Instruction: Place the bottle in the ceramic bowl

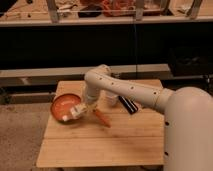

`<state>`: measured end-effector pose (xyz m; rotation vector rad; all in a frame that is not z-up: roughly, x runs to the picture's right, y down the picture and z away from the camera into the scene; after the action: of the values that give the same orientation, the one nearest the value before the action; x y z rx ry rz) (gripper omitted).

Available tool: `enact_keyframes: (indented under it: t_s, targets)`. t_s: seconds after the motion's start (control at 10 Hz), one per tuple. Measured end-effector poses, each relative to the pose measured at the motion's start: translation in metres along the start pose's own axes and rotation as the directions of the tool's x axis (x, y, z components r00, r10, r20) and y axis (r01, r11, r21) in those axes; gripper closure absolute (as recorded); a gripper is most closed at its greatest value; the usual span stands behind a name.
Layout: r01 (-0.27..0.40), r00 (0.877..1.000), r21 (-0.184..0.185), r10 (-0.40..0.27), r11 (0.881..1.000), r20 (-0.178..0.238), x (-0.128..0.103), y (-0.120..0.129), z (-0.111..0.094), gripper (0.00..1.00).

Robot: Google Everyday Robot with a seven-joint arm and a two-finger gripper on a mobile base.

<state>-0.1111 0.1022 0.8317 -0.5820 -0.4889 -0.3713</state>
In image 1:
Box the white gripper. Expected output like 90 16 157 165
62 103 87 121

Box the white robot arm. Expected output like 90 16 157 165
63 65 213 171

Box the orange ceramic bowl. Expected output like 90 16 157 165
50 93 81 123

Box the orange carrot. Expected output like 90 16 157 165
93 109 111 127

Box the black rectangular remote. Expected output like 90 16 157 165
119 96 138 114

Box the wooden table board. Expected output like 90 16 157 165
35 79 167 169

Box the red cloth on shelf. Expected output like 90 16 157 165
101 0 135 17

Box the grey shelf rail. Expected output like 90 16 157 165
0 64 172 87

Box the black hanging cable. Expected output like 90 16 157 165
133 16 139 80

